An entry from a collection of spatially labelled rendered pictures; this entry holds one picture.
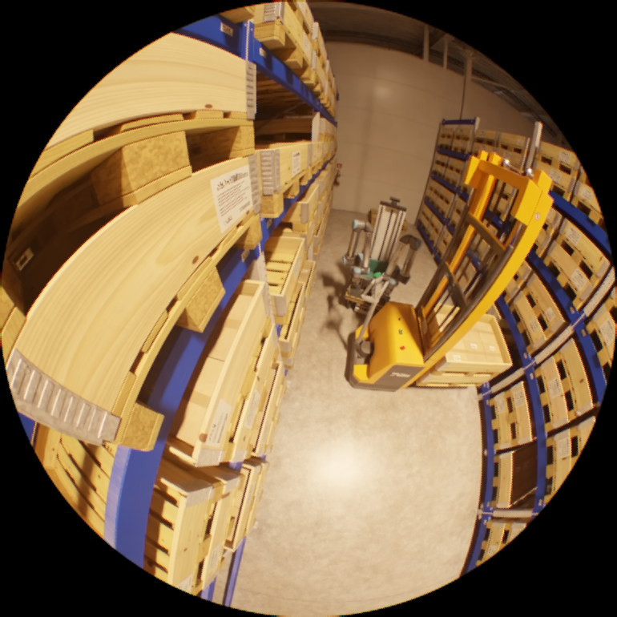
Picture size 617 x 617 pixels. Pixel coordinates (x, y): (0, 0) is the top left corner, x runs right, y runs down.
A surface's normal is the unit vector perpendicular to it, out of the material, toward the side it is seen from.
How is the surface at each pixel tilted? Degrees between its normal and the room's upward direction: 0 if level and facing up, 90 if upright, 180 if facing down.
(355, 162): 90
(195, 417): 0
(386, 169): 90
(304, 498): 0
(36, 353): 90
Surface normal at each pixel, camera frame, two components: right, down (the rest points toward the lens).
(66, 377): 0.98, 0.15
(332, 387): 0.03, -0.65
